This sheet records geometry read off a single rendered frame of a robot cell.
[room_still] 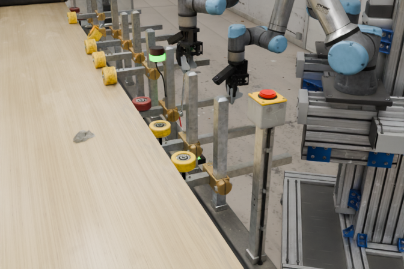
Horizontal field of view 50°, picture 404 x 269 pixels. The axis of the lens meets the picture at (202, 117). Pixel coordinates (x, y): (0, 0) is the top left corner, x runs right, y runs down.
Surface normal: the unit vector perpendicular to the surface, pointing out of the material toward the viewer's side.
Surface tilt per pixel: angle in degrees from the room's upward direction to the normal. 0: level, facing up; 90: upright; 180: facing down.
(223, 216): 0
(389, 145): 90
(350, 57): 96
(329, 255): 0
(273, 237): 0
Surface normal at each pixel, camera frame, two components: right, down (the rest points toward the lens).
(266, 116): 0.39, 0.40
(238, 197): 0.00, -0.90
